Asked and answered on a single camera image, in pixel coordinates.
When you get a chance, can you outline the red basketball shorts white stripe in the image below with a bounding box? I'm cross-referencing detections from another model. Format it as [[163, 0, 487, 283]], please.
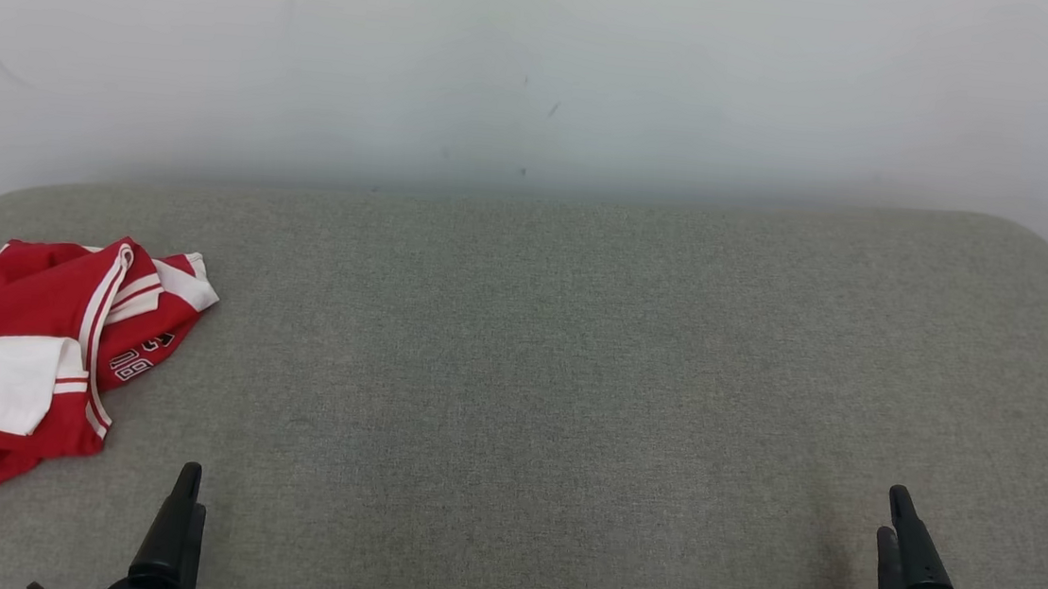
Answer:
[[0, 234, 224, 401]]

